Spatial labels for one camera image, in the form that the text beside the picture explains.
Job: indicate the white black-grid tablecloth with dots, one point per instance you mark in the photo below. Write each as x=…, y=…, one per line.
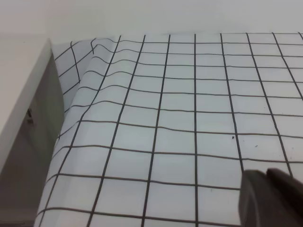
x=161, y=128

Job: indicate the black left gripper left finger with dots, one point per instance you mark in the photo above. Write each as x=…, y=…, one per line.
x=260, y=204

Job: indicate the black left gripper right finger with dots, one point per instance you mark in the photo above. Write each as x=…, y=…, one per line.
x=291, y=191

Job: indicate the white side table edge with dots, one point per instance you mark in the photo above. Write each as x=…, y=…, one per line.
x=25, y=63

